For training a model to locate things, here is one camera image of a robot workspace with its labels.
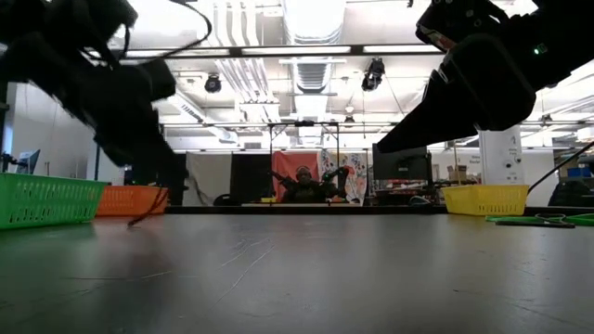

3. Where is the white column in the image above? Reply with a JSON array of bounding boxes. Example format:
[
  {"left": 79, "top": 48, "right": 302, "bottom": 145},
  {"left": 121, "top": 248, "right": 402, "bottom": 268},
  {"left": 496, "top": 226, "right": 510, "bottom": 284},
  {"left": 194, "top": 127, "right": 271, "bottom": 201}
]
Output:
[{"left": 478, "top": 124, "right": 526, "bottom": 186}]

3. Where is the black diagonal frame strut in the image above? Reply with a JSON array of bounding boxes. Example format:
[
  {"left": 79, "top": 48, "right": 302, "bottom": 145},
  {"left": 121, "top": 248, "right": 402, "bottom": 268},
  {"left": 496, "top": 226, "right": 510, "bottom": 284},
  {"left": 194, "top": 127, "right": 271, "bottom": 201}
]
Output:
[{"left": 527, "top": 141, "right": 594, "bottom": 195}]

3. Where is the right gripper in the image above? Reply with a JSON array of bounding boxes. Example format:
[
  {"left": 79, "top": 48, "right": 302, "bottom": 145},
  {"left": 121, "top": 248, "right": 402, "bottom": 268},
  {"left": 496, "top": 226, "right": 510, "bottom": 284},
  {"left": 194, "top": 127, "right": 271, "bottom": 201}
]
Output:
[{"left": 375, "top": 0, "right": 594, "bottom": 155}]

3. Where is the black overhead light bar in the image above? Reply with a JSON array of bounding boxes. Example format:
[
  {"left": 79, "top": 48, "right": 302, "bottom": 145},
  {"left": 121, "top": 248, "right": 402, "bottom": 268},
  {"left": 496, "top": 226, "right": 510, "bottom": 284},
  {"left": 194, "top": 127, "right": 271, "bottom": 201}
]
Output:
[{"left": 85, "top": 44, "right": 446, "bottom": 60}]

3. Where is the black metal frame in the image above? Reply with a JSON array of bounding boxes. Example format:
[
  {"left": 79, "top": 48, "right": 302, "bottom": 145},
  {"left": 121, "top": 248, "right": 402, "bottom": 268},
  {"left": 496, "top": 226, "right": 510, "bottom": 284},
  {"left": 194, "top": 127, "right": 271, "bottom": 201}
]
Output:
[{"left": 267, "top": 120, "right": 341, "bottom": 205}]

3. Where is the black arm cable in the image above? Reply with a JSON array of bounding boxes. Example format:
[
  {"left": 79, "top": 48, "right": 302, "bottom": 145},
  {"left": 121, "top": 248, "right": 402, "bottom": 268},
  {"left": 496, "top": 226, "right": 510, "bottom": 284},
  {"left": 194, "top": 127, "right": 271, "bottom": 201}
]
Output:
[{"left": 115, "top": 0, "right": 213, "bottom": 61}]

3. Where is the computer monitor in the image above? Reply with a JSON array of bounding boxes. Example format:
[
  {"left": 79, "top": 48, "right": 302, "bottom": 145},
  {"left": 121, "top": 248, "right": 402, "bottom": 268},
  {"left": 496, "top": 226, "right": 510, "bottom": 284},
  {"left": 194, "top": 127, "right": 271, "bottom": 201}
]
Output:
[{"left": 16, "top": 148, "right": 42, "bottom": 175}]

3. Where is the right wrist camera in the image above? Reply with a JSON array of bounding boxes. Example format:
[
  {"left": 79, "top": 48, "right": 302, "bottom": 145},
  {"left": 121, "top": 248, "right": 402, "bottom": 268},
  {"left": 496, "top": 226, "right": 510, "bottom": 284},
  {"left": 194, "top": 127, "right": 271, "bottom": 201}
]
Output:
[{"left": 415, "top": 0, "right": 511, "bottom": 52}]

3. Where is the yellow plastic basket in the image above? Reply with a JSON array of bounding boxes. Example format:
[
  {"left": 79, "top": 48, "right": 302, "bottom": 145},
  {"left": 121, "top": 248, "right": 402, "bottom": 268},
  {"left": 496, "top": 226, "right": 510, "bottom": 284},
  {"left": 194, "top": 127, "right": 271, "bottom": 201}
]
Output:
[{"left": 440, "top": 184, "right": 530, "bottom": 217}]

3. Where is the white curtain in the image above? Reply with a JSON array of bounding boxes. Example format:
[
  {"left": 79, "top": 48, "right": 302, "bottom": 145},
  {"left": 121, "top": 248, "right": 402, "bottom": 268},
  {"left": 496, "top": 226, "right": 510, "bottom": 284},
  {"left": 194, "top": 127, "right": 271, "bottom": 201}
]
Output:
[{"left": 183, "top": 152, "right": 233, "bottom": 208}]

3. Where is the black table border frame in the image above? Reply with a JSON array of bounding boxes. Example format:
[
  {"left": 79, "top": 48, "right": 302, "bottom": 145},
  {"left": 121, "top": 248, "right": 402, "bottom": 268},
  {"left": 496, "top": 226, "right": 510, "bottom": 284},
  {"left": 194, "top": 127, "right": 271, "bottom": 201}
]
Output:
[{"left": 164, "top": 205, "right": 594, "bottom": 215}]

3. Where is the white ventilation duct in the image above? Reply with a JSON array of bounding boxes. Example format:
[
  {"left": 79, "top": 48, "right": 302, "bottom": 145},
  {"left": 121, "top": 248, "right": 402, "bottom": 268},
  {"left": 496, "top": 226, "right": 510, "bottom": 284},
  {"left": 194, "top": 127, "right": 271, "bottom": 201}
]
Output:
[{"left": 280, "top": 0, "right": 348, "bottom": 96}]

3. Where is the black ceiling spotlight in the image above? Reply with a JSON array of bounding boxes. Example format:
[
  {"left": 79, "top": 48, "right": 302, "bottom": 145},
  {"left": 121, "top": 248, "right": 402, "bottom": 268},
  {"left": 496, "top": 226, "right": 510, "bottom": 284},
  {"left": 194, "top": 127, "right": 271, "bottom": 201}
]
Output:
[
  {"left": 203, "top": 73, "right": 223, "bottom": 95},
  {"left": 360, "top": 58, "right": 386, "bottom": 93}
]

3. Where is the green plastic basket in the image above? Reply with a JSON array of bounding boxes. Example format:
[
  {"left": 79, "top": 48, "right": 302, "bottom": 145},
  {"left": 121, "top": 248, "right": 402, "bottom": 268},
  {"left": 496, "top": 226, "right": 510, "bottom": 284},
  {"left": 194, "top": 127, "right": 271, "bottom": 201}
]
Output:
[{"left": 0, "top": 173, "right": 109, "bottom": 231}]

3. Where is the black monitor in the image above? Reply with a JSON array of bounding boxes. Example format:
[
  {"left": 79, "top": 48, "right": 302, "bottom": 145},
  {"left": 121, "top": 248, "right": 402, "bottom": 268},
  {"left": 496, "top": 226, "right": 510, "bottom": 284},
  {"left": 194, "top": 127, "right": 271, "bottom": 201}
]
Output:
[{"left": 371, "top": 143, "right": 431, "bottom": 182}]

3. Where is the person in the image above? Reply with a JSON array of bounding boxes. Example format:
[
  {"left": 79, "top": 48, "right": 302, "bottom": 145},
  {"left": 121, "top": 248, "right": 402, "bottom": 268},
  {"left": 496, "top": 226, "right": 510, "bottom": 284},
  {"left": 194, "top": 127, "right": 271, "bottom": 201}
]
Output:
[{"left": 281, "top": 165, "right": 342, "bottom": 204}]

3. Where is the green rubber band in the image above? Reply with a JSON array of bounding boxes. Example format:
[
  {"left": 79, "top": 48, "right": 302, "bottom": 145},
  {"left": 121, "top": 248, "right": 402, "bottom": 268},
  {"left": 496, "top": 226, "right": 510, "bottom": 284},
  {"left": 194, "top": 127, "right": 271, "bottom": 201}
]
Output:
[{"left": 484, "top": 212, "right": 594, "bottom": 228}]

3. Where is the floral cloth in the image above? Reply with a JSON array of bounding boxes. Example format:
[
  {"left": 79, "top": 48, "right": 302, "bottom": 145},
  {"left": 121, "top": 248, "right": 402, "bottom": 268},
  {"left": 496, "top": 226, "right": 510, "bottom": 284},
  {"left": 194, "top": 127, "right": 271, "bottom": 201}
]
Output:
[{"left": 317, "top": 150, "right": 368, "bottom": 205}]

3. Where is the orange plastic basket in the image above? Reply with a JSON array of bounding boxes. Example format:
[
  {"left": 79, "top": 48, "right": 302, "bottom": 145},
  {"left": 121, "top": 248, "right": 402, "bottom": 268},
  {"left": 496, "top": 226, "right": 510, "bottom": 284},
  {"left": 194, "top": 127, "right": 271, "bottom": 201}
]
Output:
[{"left": 96, "top": 185, "right": 169, "bottom": 218}]

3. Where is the dark red rubber band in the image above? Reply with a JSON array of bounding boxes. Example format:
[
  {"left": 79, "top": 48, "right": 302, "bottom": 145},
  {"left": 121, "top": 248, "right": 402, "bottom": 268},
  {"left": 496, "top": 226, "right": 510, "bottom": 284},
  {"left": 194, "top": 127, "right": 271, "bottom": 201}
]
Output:
[{"left": 126, "top": 185, "right": 169, "bottom": 228}]

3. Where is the black panel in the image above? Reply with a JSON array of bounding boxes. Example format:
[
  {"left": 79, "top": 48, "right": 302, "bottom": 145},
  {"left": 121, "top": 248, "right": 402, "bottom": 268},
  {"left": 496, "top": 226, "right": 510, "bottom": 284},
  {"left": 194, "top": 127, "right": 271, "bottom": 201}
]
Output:
[{"left": 229, "top": 153, "right": 274, "bottom": 206}]

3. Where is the red cloth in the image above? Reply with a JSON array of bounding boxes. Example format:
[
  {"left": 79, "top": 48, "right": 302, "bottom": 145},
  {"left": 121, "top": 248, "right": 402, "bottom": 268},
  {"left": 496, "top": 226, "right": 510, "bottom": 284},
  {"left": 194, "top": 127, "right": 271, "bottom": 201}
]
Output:
[{"left": 272, "top": 151, "right": 321, "bottom": 204}]

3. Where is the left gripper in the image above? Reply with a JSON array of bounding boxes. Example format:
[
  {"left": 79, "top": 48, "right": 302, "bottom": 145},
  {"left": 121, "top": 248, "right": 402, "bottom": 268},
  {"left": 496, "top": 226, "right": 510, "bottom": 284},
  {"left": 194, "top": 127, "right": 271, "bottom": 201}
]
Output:
[{"left": 69, "top": 59, "right": 180, "bottom": 189}]

